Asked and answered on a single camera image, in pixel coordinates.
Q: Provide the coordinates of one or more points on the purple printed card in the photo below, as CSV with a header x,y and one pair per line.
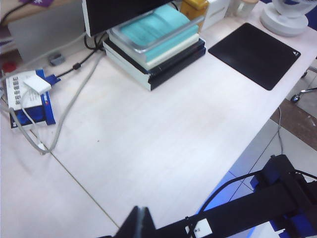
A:
x,y
39,3

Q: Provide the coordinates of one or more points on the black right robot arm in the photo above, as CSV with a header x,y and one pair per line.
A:
x,y
247,208

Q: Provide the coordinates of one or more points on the large AOC monitor silver bezel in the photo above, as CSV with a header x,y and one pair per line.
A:
x,y
111,12

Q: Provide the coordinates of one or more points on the office chair caster base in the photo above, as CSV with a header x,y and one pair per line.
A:
x,y
307,90

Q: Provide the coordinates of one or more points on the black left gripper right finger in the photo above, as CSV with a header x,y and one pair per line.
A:
x,y
147,225

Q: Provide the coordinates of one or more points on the grey desk partition panel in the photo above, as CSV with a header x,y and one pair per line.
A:
x,y
44,32

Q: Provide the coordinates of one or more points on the white and blue box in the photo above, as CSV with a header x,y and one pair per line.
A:
x,y
34,116

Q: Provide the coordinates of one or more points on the grey clip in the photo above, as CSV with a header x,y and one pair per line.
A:
x,y
57,59

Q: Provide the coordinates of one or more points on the white book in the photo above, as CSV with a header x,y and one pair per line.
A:
x,y
173,50

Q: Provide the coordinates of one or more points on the yellow packet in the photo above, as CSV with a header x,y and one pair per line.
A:
x,y
193,12

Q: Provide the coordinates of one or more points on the small red cap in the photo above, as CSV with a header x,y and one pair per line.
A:
x,y
9,66

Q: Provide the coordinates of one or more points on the silver monitor stand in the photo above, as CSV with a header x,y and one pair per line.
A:
x,y
171,34

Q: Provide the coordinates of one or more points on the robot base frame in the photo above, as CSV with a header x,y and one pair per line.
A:
x,y
299,224

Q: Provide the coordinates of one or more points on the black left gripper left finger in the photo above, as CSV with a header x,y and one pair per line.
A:
x,y
132,225

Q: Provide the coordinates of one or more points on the black mouse pad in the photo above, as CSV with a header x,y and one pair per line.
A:
x,y
255,55

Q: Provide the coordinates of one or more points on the teal book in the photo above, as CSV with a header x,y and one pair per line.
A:
x,y
148,27

